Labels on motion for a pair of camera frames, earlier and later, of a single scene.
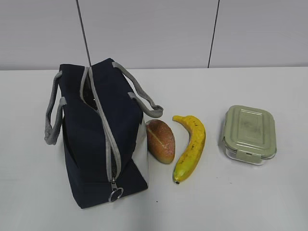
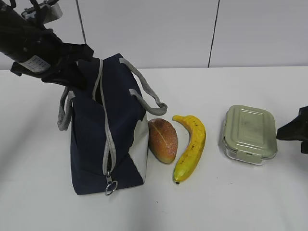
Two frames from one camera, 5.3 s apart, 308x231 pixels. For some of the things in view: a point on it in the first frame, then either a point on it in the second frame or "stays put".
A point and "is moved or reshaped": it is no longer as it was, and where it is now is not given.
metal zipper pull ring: (116, 192) -> (112, 185)
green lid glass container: (249, 134) stays put
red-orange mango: (160, 141) stays put
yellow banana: (187, 160) stays put
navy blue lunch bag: (100, 109) is moved or reshaped
